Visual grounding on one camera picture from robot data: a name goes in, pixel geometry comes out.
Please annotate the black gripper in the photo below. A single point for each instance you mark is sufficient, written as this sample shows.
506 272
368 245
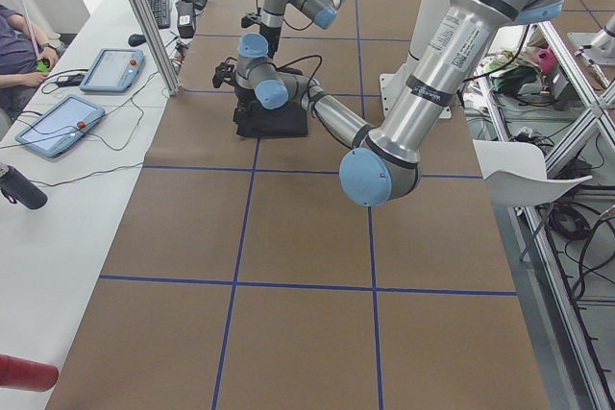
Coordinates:
243 106
272 38

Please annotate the black graphic t-shirt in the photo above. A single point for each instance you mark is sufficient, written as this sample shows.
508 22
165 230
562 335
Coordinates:
256 121

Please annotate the pile of clothes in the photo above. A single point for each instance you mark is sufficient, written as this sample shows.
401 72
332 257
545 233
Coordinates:
515 77

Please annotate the black power brick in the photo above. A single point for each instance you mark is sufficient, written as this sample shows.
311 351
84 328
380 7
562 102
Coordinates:
186 24

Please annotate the black keyboard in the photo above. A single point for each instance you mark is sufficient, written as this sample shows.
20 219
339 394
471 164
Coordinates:
161 12

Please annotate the black computer mouse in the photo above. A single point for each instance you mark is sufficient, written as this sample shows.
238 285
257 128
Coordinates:
135 40

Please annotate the far blue teach pendant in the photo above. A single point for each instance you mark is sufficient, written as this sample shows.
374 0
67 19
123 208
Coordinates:
113 71

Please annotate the blue teach pendant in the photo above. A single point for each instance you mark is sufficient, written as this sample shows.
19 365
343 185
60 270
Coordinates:
58 129
113 71

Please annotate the near blue teach pendant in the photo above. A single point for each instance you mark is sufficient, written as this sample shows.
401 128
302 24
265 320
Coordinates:
58 129

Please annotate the seated person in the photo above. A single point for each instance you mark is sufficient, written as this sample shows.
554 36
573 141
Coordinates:
23 46

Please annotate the black water bottle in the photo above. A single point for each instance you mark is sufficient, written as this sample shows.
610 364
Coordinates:
16 188

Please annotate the white plastic chair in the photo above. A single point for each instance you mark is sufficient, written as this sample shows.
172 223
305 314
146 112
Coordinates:
515 174

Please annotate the red cylinder bottle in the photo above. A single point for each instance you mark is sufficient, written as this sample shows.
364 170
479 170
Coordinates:
21 374

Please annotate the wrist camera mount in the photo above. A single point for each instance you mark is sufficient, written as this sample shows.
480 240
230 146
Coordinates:
224 74
250 19

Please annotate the aluminium frame post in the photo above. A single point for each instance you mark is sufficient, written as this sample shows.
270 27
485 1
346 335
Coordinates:
150 29

